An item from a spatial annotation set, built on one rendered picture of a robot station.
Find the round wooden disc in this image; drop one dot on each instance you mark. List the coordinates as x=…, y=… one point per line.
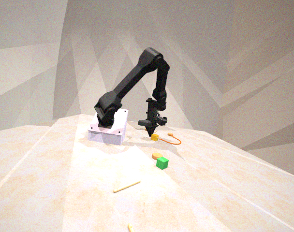
x=156, y=155

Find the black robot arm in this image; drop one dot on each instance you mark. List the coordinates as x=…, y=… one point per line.
x=110, y=102

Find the green cube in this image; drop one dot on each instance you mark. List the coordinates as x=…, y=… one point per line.
x=162, y=163

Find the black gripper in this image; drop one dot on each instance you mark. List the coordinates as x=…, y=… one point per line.
x=149, y=125

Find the yellow wooden block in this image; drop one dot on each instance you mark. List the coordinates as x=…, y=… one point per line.
x=154, y=137

